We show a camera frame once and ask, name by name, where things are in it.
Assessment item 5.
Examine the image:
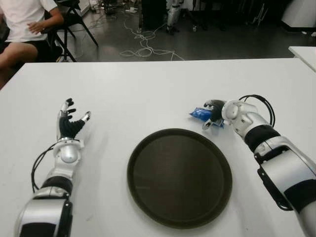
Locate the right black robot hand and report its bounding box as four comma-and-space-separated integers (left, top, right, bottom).
202, 99, 227, 130

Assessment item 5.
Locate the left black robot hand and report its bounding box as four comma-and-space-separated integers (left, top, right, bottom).
56, 98, 91, 140

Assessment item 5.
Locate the blue Oreo packet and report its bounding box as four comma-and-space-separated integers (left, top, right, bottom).
189, 106, 225, 129

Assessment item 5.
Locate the round dark brown tray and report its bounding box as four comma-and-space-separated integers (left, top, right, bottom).
127, 128, 233, 223

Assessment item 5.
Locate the white side table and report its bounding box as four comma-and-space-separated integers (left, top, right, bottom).
288, 45, 316, 75

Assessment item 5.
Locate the silver humanoid robot leg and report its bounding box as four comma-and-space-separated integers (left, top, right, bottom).
165, 0, 182, 34

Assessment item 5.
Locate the black folding chair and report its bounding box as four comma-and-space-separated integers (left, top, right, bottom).
40, 0, 99, 62

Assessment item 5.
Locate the seated person in white shirt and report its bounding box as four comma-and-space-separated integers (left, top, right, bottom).
0, 0, 65, 71

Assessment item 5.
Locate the white cabinet with black base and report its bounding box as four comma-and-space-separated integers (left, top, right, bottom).
281, 0, 316, 29

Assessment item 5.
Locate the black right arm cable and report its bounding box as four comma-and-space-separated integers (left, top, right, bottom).
238, 94, 276, 128

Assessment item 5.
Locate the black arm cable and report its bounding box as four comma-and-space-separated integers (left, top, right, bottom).
30, 143, 59, 192
238, 94, 276, 128

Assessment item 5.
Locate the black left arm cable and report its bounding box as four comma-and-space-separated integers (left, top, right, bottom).
30, 143, 59, 192

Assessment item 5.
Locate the white cable on floor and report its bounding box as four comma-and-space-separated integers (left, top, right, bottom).
120, 14, 185, 61

